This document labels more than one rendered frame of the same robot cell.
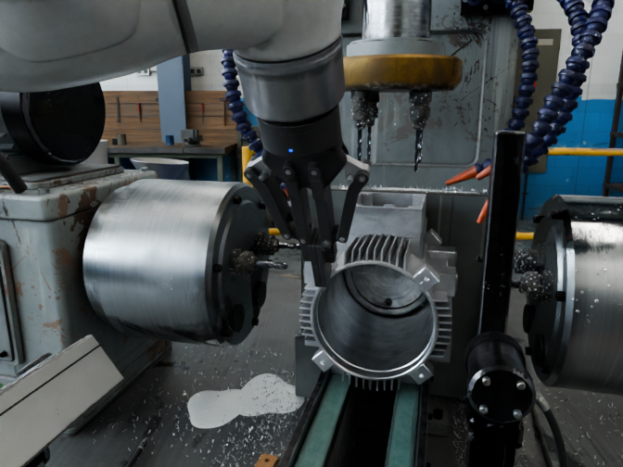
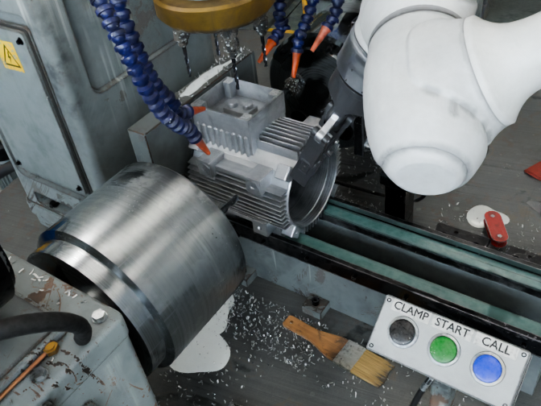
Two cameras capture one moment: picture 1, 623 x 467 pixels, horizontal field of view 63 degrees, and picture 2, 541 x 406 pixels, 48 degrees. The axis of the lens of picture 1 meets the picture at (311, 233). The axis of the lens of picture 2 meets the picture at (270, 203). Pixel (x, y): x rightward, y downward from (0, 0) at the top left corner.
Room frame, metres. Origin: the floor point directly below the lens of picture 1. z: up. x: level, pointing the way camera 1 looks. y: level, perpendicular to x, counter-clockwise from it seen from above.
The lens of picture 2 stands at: (0.31, 0.67, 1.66)
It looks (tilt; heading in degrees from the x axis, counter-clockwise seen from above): 40 degrees down; 295
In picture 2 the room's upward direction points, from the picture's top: 8 degrees counter-clockwise
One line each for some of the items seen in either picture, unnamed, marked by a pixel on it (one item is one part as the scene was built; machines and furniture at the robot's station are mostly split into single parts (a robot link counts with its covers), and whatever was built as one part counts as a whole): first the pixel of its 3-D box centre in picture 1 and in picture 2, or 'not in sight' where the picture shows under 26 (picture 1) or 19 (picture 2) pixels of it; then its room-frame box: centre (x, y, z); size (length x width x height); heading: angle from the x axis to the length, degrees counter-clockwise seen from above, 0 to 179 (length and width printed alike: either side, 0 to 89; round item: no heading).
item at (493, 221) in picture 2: not in sight; (495, 229); (0.28, -0.25, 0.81); 0.09 x 0.03 x 0.02; 108
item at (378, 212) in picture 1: (387, 223); (240, 115); (0.72, -0.11, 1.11); 0.12 x 0.11 x 0.07; 165
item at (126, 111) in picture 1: (126, 160); not in sight; (5.29, 1.92, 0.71); 2.21 x 0.95 x 1.43; 86
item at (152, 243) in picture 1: (159, 258); (115, 291); (0.77, 0.24, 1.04); 0.37 x 0.25 x 0.25; 76
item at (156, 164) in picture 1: (161, 186); not in sight; (2.19, 0.65, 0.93); 0.25 x 0.24 x 0.25; 176
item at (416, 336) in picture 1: (382, 295); (265, 167); (0.68, -0.10, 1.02); 0.20 x 0.19 x 0.19; 165
